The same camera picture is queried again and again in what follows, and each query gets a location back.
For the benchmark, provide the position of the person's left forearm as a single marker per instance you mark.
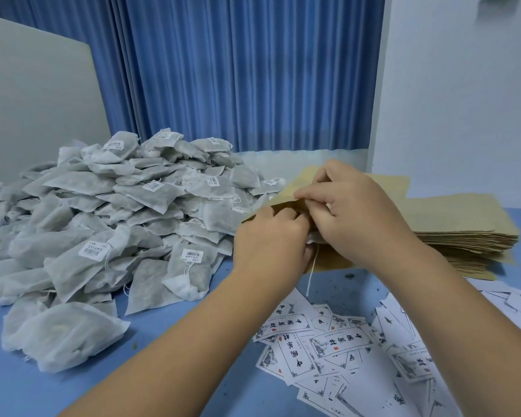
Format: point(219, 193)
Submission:
point(191, 343)

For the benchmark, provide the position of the pile of white tea bags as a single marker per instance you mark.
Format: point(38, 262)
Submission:
point(113, 212)

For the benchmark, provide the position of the person's right forearm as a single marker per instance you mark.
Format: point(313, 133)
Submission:
point(460, 325)

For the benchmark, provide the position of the brown paper envelope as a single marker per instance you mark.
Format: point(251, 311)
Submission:
point(301, 178)

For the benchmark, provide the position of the person's left hand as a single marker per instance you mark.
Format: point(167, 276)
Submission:
point(269, 251)

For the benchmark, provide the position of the white board panel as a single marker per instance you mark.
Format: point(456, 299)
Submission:
point(34, 104)

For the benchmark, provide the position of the blue curtain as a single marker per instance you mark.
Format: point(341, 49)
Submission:
point(243, 60)

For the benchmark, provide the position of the pile of white printed labels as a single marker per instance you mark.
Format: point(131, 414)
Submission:
point(334, 343)

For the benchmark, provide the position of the person's left fingers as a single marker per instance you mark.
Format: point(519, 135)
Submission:
point(288, 217)

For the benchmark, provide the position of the person's right hand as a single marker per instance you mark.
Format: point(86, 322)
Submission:
point(364, 217)

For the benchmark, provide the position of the stack of brown paper envelopes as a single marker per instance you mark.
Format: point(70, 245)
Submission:
point(460, 219)

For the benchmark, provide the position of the person's right fingers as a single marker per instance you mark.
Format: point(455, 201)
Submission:
point(323, 188)

